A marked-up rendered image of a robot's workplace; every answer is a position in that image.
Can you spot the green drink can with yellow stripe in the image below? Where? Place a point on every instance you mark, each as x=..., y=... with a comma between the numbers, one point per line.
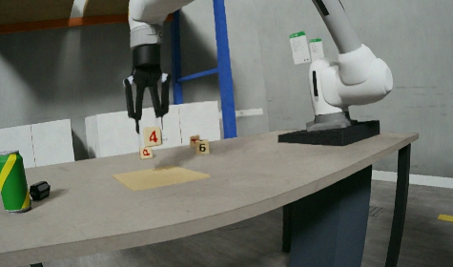
x=13, y=183

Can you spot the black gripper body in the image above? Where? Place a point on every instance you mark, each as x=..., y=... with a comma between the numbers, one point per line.
x=146, y=59

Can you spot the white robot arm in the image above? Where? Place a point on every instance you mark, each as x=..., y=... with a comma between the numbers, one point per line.
x=355, y=78

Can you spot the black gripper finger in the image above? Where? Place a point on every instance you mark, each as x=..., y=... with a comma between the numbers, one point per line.
x=160, y=110
x=137, y=113

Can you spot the beige flat mat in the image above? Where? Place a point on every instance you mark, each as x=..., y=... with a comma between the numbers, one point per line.
x=157, y=177

